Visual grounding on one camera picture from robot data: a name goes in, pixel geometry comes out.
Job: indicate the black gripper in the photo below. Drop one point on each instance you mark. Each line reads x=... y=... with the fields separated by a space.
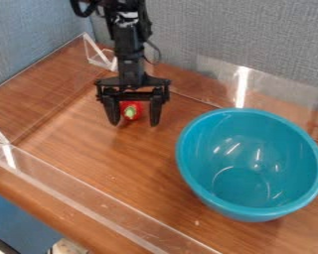
x=134 y=84

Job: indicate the red toy strawberry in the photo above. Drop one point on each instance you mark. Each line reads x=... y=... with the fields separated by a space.
x=131 y=110

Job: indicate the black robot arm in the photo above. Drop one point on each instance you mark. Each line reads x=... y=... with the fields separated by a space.
x=129 y=27

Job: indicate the blue plastic bowl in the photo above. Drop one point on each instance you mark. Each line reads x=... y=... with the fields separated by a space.
x=249 y=163

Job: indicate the clear acrylic left barrier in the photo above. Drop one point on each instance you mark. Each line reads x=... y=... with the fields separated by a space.
x=30 y=49

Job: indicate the clear acrylic barrier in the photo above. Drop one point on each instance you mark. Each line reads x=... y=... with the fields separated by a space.
x=226 y=85
x=30 y=49
x=27 y=176

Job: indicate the clear acrylic back barrier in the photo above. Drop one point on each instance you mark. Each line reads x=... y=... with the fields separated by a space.
x=226 y=85

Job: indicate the clear acrylic front barrier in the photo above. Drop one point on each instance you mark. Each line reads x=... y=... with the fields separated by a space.
x=27 y=176

